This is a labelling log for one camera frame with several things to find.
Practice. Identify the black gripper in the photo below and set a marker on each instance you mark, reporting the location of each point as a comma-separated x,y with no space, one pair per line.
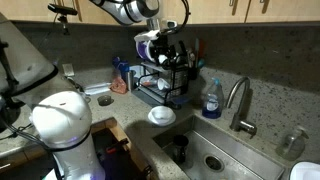
159,45

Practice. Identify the plain white cup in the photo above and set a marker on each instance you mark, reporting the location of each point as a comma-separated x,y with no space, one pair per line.
163,84

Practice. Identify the grey rack drip tray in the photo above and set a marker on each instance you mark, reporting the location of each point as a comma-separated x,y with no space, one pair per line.
148,95

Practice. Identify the dark round lid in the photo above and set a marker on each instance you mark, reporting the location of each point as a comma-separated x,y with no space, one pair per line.
105,100

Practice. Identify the black cooking utensil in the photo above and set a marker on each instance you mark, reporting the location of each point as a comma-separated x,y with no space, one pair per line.
182,47

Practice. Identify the large white purple plate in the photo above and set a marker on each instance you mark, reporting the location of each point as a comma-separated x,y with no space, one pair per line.
141,50

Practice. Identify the silver metal utensil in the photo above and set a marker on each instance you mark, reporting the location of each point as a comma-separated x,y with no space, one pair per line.
190,57

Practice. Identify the white square container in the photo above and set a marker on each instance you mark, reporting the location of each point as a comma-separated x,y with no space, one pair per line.
136,71

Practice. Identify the teal spatula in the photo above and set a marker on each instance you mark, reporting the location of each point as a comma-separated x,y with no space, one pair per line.
196,50

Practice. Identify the black utensil holder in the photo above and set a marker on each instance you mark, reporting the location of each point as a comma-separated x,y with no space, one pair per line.
193,72

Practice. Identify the red spatula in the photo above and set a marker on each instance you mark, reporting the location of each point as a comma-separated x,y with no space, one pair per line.
201,48

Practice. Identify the metal tumbler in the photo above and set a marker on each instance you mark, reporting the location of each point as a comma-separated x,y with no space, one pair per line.
130,80

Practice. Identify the dark blue bottle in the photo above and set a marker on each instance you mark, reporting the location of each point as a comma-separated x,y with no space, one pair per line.
122,66

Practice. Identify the blue sponge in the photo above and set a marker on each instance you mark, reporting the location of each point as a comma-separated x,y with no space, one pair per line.
181,101

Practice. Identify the orange mesh bag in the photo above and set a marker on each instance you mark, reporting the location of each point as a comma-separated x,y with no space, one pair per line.
119,86

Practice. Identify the white bowl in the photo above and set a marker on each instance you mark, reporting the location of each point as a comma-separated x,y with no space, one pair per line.
162,115

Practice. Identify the blue dish soap bottle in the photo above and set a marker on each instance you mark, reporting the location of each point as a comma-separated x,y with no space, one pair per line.
212,103

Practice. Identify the black mug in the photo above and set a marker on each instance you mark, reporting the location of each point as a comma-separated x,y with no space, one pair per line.
180,146

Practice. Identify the metal sink faucet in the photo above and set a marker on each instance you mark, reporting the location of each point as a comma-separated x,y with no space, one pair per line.
237,121

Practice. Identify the stainless steel sink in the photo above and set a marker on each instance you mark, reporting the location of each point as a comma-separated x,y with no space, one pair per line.
233,150

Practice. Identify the round sink drain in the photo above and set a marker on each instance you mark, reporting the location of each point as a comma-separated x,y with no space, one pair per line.
214,163

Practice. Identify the dark countertop appliance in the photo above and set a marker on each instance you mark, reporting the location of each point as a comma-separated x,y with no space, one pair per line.
8,115

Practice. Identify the wooden wall cabinet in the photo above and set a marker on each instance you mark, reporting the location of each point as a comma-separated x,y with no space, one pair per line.
213,10

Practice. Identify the white wall outlet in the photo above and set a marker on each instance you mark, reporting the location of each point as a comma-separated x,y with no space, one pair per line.
68,69

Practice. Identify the black camera on stand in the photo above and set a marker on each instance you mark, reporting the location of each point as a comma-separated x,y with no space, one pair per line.
62,9

